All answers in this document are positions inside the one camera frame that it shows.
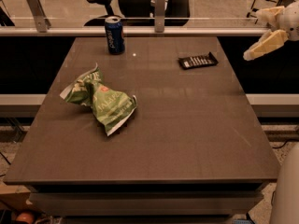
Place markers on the left metal rail bracket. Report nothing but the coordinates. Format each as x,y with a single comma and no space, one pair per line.
41,21

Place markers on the black rxbar chocolate wrapper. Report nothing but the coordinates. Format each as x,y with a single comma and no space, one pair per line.
198,61

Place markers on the blue pepsi can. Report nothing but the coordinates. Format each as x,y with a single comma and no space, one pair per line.
114,32

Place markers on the green jalapeno chip bag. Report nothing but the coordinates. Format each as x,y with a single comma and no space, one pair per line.
111,108

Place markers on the horizontal metal rail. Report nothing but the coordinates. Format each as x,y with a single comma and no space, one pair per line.
133,31

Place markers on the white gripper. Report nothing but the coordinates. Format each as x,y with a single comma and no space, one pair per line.
291,21

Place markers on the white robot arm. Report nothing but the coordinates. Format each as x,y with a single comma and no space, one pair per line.
285,208

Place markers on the orange round object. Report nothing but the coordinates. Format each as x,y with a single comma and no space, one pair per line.
25,218

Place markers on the black office chair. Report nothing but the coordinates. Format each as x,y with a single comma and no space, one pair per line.
138,12

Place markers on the middle metal rail bracket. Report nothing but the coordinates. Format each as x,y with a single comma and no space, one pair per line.
159,16

